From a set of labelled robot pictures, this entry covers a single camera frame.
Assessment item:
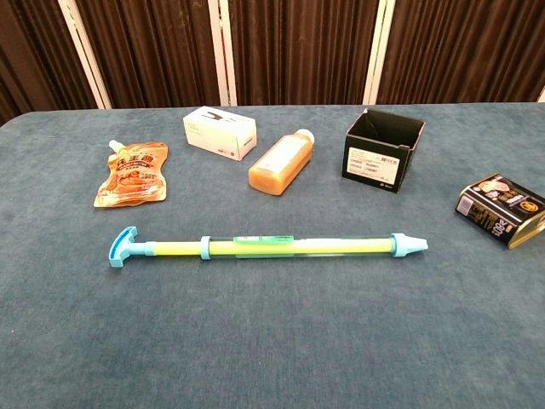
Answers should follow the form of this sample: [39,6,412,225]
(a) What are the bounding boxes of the orange spouted sauce pouch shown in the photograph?
[93,139,169,209]

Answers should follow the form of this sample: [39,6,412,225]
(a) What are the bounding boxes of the blue velvet tablecloth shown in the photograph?
[0,101,545,409]

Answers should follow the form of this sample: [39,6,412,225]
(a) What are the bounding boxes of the transparent syringe barrel blue caps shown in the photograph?
[199,232,429,262]

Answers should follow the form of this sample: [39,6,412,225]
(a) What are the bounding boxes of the open black cardboard box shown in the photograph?
[341,108,427,194]

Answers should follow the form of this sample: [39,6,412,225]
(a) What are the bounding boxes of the white rectangular carton box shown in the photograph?
[182,105,258,162]

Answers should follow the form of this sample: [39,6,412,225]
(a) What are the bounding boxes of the orange juice bottle white cap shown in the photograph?
[248,128,316,197]

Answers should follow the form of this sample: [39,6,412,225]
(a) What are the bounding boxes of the blue yellow water pump toy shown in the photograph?
[109,226,393,268]

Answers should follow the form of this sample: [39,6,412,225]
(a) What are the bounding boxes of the white screen frame post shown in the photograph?
[362,0,397,106]
[207,0,238,107]
[57,0,113,110]

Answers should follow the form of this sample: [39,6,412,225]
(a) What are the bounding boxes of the brown pleated curtain panel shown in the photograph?
[0,0,99,127]
[376,0,545,106]
[227,0,380,107]
[75,0,223,110]

